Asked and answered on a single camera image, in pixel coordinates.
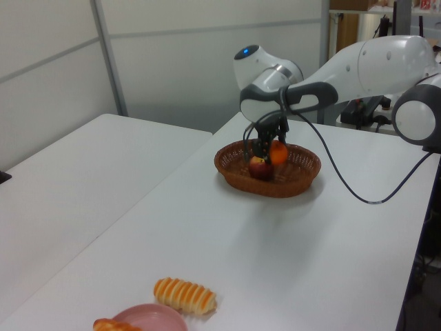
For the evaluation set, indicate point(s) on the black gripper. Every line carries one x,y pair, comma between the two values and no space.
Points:
274,129

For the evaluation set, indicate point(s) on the orange toy mandarin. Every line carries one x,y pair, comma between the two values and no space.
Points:
279,154

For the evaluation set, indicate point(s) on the red toy apple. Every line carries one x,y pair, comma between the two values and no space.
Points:
260,170

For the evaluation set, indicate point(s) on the striped toy bread roll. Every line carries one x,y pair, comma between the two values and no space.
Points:
182,294

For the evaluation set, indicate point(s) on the braided toy bread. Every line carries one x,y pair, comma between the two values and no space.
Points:
110,325

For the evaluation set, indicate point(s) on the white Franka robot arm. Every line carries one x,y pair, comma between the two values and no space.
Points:
379,65

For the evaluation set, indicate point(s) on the brown woven basket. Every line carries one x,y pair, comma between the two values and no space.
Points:
275,188

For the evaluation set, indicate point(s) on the pink plate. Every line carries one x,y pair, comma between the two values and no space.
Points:
155,317

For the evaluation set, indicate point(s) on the black equipment on desk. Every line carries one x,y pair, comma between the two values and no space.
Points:
358,115

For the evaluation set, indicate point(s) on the brown wooden board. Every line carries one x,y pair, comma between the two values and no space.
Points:
347,32

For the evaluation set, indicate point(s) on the black stand base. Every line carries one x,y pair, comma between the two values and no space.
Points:
4,177

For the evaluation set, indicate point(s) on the dark vertical post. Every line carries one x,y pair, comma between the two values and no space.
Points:
399,17

